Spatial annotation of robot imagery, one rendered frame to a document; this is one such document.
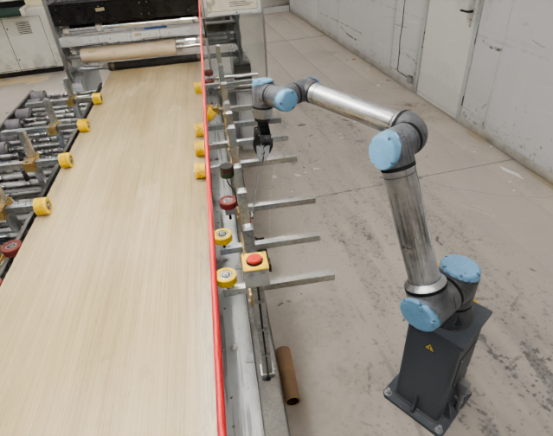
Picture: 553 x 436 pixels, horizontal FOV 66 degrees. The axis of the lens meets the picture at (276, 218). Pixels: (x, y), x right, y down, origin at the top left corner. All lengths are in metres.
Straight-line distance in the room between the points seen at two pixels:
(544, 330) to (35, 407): 2.48
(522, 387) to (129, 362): 1.91
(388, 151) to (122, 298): 1.04
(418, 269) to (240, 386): 0.75
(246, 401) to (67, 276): 0.83
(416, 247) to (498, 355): 1.26
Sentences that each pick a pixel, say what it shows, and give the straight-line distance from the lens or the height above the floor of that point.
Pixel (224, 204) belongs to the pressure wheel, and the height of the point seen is 0.91.
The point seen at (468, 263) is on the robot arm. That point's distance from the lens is 1.79.
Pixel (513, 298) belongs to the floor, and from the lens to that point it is 3.00.
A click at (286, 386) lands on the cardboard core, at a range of 2.28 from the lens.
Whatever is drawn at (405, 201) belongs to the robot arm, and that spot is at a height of 1.19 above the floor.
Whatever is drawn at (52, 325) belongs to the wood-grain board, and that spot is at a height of 0.90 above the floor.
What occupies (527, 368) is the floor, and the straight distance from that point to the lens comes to 2.68.
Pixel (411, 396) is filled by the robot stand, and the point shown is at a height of 0.08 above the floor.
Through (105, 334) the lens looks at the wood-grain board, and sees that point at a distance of 1.56.
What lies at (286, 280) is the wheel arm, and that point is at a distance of 1.66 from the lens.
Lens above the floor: 2.01
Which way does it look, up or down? 36 degrees down
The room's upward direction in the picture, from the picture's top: 4 degrees counter-clockwise
